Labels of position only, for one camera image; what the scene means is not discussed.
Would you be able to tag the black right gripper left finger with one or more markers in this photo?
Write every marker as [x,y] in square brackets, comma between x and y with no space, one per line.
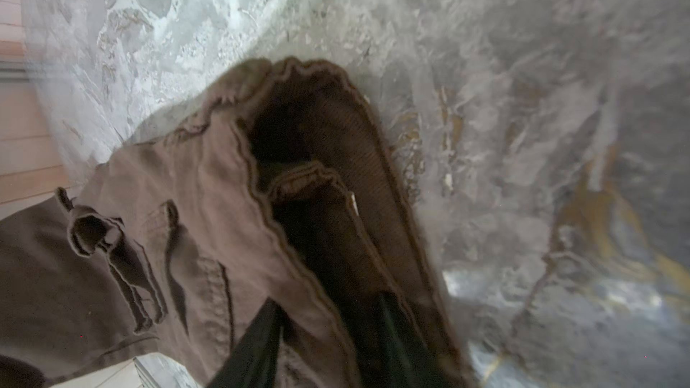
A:
[253,362]

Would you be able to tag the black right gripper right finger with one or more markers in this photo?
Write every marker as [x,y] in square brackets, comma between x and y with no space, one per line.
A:
[407,362]

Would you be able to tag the brown trousers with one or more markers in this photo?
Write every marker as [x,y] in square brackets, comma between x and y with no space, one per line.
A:
[281,186]

